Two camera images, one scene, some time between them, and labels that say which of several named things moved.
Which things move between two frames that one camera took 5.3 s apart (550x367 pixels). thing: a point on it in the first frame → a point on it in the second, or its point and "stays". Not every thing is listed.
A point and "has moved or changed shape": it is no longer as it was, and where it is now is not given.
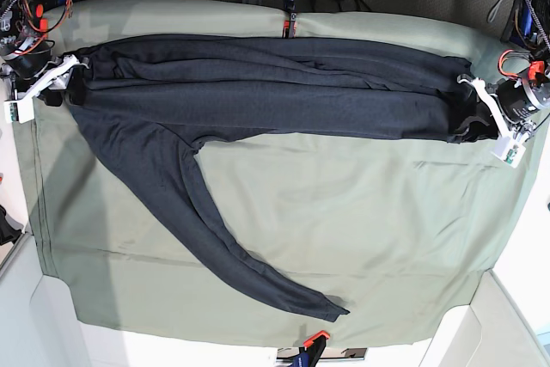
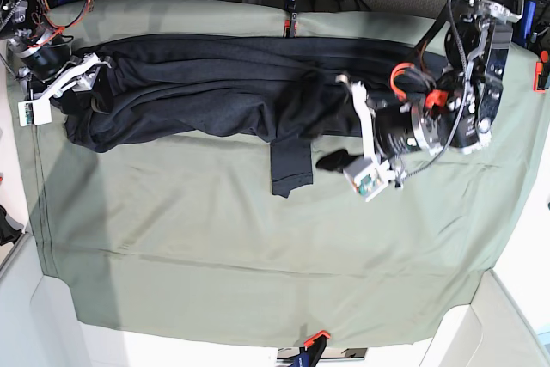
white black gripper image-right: [513, 103] → [396, 131]
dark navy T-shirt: [163, 95] has moved or changed shape
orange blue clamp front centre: [311, 351] stays
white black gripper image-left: [35, 72] → [70, 89]
